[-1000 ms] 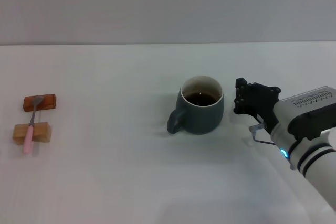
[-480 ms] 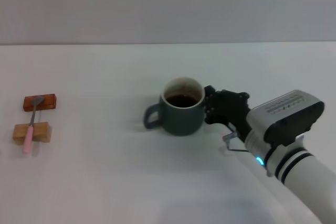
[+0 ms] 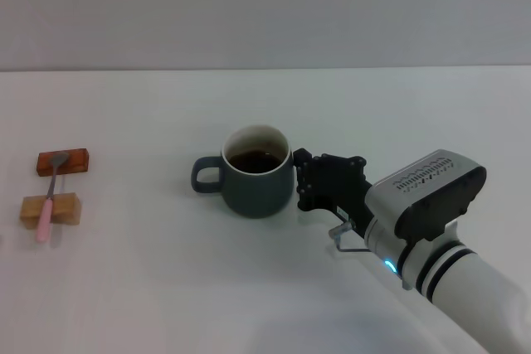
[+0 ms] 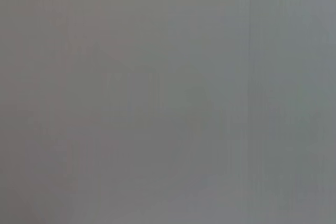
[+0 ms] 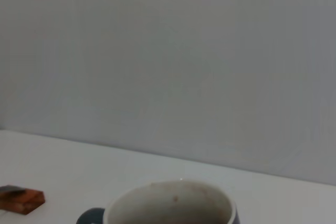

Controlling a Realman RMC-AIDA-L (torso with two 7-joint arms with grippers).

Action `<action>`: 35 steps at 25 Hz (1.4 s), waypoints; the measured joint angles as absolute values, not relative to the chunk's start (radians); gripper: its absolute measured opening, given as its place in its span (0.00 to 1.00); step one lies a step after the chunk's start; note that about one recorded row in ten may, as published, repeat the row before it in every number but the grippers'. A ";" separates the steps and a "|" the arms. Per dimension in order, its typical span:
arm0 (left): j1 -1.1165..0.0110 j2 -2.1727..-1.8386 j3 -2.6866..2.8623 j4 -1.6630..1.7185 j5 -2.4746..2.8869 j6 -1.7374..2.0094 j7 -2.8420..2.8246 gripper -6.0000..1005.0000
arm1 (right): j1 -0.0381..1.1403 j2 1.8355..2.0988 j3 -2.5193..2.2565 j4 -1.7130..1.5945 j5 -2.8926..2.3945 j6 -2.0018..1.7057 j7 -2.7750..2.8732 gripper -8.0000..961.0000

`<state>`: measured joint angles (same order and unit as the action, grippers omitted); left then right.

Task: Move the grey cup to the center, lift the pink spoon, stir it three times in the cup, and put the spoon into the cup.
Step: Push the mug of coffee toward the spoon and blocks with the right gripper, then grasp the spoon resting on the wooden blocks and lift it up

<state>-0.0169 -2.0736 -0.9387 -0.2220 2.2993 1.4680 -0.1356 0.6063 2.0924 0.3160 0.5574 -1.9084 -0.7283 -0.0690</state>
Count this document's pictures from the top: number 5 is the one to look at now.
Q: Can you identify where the reddish brown wooden block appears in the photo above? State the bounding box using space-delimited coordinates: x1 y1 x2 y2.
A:
0 185 46 216

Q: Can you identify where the dark grey ceramic mug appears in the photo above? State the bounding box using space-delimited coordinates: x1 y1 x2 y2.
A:
76 179 240 224

